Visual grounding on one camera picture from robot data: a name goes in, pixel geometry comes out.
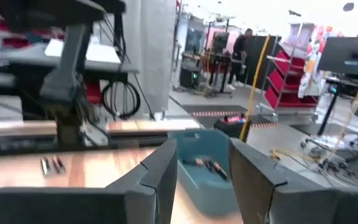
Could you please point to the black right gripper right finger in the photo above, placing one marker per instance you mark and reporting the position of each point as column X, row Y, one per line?
column 284, row 202

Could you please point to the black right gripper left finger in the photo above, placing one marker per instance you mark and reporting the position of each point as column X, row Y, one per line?
column 129, row 202

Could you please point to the black copper-top AA battery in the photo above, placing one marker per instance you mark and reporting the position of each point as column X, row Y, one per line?
column 57, row 165
column 193, row 162
column 209, row 165
column 221, row 171

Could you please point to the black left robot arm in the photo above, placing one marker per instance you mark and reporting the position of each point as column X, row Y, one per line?
column 64, row 81

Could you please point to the teal plastic bin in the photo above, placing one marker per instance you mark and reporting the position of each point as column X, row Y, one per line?
column 204, row 193

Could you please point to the silver black AA battery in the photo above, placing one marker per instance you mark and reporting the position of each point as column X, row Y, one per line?
column 44, row 166

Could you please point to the black red tool case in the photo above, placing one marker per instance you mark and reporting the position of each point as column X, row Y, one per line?
column 228, row 129

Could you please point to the red shelf cart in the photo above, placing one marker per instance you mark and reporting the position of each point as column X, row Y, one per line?
column 286, row 93

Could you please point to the black mat striped edge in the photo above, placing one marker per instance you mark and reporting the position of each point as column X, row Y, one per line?
column 210, row 109

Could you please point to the black computer tower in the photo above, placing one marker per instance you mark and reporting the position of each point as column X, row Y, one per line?
column 187, row 76

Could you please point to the black workbench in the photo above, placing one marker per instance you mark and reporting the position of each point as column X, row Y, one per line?
column 219, row 59

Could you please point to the black monitor screen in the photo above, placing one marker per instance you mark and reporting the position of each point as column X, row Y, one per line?
column 346, row 56

